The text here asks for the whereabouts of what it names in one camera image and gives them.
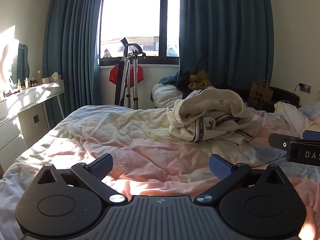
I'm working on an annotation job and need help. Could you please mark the teal garment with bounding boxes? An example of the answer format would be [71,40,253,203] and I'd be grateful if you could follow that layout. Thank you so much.
[150,70,181,103]

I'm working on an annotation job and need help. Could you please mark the black ottoman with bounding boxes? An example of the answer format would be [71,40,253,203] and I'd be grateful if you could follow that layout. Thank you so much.
[260,86,300,113]

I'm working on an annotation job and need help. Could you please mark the cream pants with striped trim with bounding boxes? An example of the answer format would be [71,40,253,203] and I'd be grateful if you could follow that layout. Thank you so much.
[167,86,258,145]

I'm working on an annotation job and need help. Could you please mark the pastel bed duvet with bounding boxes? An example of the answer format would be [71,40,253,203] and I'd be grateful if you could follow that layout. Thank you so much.
[0,102,320,240]

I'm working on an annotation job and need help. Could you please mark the wall socket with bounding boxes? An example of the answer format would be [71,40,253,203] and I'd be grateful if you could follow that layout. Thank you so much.
[299,82,312,94]

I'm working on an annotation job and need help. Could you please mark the black framed window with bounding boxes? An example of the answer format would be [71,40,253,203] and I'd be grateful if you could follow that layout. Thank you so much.
[99,0,180,67]

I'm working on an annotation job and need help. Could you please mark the person's right forearm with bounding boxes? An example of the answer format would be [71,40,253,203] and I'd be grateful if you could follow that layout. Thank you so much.
[299,206,317,240]

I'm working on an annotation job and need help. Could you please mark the teal curtain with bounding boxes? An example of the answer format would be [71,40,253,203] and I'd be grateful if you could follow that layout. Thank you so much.
[179,0,275,98]
[42,0,107,128]

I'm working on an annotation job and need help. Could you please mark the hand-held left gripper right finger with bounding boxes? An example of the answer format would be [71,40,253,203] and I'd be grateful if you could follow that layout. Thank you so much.
[194,154,288,205]

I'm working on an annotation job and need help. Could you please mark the brown paper bag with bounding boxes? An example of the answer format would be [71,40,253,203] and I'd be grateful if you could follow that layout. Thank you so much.
[249,79,274,108]

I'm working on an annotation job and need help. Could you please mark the dark garment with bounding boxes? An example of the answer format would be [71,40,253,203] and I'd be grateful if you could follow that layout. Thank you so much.
[177,69,200,98]

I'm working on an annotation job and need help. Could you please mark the pastel pillow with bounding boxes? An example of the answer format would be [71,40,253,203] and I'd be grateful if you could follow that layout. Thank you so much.
[297,102,320,128]

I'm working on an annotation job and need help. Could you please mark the white dressing table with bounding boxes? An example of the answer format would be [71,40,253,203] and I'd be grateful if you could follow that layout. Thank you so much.
[0,79,65,165]

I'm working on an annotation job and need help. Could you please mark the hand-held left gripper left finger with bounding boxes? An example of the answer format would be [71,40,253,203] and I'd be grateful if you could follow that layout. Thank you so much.
[37,153,128,205]

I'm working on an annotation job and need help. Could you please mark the mustard yellow garment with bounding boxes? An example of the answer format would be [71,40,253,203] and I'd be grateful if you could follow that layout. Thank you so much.
[188,70,213,90]

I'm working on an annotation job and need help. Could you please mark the red cloth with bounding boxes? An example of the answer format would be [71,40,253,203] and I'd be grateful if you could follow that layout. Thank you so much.
[109,65,144,84]

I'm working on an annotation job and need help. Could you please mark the tissue box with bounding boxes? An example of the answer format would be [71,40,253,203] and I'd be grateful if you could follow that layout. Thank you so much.
[42,72,62,83]

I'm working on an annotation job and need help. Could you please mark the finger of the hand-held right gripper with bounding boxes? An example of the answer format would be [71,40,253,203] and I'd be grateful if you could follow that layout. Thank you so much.
[269,133,320,152]
[302,130,320,140]

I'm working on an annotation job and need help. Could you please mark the wavy edged mirror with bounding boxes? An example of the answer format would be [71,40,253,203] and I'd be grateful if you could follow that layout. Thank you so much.
[0,39,30,85]

